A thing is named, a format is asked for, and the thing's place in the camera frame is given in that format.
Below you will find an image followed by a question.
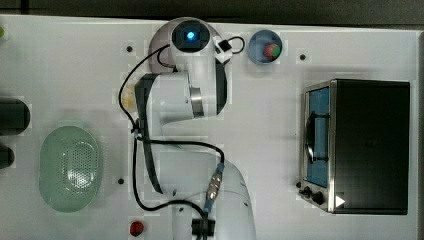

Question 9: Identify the lavender round plate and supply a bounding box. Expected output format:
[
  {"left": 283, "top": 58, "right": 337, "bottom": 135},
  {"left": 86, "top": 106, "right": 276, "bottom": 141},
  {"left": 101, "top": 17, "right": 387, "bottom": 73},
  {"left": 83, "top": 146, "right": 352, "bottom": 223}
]
[{"left": 149, "top": 18, "right": 223, "bottom": 73}]

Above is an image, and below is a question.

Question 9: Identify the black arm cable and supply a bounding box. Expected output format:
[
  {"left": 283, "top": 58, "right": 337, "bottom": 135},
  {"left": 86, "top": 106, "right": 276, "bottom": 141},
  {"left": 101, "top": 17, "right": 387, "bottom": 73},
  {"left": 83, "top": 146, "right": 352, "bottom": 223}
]
[{"left": 118, "top": 44, "right": 226, "bottom": 219}]

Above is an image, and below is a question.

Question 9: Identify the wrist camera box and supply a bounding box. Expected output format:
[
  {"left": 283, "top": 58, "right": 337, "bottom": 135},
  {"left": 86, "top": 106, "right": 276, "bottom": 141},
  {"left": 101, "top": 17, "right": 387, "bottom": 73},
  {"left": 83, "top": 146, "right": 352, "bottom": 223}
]
[{"left": 213, "top": 36, "right": 233, "bottom": 64}]

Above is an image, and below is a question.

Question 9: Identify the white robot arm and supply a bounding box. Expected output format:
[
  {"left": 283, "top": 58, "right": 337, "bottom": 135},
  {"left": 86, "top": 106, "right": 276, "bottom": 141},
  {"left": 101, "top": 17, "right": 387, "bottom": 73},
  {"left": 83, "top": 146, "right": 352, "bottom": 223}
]
[{"left": 135, "top": 17, "right": 256, "bottom": 240}]

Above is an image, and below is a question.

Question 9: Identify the green perforated colander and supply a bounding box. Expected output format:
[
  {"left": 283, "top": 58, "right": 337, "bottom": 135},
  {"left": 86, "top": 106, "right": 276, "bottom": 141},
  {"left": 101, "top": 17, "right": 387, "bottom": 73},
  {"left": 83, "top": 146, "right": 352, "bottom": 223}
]
[{"left": 39, "top": 126, "right": 100, "bottom": 213}]

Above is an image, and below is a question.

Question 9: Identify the black toaster oven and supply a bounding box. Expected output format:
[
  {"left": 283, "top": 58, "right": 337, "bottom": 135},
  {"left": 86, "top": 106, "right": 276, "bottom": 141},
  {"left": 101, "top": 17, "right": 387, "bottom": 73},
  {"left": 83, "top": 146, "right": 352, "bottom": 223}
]
[{"left": 296, "top": 79, "right": 410, "bottom": 215}]

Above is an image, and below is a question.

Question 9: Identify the red green toy fruit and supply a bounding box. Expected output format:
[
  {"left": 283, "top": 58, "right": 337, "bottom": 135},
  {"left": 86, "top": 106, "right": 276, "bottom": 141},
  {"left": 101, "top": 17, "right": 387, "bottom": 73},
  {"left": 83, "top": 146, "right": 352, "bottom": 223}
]
[{"left": 263, "top": 44, "right": 281, "bottom": 60}]

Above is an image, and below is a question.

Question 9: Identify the peeled toy banana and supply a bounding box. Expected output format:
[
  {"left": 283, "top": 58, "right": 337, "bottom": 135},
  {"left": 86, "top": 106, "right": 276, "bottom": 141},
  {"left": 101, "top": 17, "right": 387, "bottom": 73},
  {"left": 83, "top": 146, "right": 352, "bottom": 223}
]
[{"left": 121, "top": 85, "right": 136, "bottom": 112}]

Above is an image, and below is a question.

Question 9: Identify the black cylinder object lower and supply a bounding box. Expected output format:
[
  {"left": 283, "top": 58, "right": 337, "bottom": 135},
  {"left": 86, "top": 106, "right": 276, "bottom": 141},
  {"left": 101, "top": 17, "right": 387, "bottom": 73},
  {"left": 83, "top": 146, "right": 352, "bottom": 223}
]
[{"left": 0, "top": 145, "right": 15, "bottom": 169}]

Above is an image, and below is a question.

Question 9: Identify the red toy tomato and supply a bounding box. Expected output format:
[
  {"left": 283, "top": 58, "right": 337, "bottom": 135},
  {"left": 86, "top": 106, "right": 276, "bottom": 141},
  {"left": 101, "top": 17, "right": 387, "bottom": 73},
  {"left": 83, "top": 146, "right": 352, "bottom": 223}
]
[{"left": 129, "top": 221, "right": 144, "bottom": 237}]

